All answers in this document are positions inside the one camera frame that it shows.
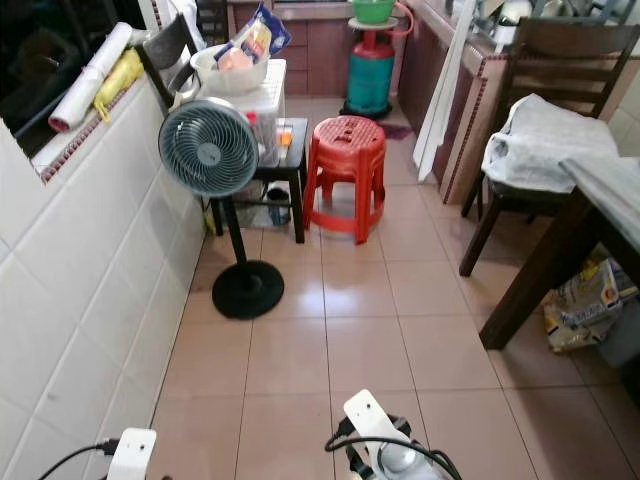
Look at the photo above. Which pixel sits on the stone top dark wood table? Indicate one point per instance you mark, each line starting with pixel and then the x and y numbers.
pixel 550 265

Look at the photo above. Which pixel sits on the printed sack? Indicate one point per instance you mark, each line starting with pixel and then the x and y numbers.
pixel 585 300

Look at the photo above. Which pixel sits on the grey bin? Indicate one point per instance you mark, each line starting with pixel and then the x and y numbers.
pixel 622 340

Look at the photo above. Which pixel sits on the small black side table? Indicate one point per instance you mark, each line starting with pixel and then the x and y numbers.
pixel 295 170

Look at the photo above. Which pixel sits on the red plastic stool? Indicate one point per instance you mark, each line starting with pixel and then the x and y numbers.
pixel 345 145

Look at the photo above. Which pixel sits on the small orange bottle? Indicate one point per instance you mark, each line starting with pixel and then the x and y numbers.
pixel 284 138

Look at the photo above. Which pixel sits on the white leaning boards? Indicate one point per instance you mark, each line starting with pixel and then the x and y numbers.
pixel 440 110

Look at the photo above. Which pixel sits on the white storage box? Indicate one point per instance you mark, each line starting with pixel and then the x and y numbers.
pixel 268 105

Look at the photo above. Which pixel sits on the white cloth bundle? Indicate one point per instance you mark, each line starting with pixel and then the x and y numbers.
pixel 540 140

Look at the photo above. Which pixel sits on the teal gas cylinder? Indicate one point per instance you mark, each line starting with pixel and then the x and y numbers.
pixel 370 80

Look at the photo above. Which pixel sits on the white mixing bowl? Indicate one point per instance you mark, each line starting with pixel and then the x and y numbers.
pixel 210 78

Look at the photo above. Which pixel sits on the blue snack bag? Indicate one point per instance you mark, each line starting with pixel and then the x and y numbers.
pixel 265 32

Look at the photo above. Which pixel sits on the yellow cloth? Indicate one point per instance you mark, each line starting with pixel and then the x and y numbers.
pixel 120 82

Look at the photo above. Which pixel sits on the green basin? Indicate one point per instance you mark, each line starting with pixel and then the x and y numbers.
pixel 373 10

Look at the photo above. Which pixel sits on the black chair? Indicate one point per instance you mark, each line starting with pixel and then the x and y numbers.
pixel 165 50

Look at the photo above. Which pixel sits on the dark wooden chair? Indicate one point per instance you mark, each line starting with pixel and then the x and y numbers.
pixel 575 60

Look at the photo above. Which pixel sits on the white paper roll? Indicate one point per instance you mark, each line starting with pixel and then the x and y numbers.
pixel 90 80

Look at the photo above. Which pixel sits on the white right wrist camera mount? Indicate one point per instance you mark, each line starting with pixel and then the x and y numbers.
pixel 372 415

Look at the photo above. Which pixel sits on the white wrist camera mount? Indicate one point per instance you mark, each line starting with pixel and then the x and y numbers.
pixel 372 415
pixel 132 455

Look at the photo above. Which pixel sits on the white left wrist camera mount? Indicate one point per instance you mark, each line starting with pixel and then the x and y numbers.
pixel 132 455

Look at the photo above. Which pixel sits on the grey pedestal fan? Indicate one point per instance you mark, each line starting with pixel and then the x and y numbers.
pixel 210 148

